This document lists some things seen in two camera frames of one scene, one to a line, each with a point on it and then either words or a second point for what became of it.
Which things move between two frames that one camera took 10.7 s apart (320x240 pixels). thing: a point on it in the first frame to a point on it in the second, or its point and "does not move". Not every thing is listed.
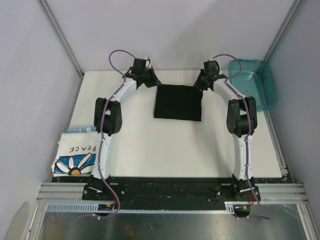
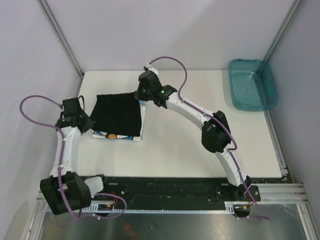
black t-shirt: [180, 102] to [117, 113]
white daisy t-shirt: [75, 153] to [97, 134]
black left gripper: [154, 82] to [89, 122]
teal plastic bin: [254, 79] does not move
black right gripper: [198, 84] to [139, 95]
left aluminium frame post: [49, 15] does not move
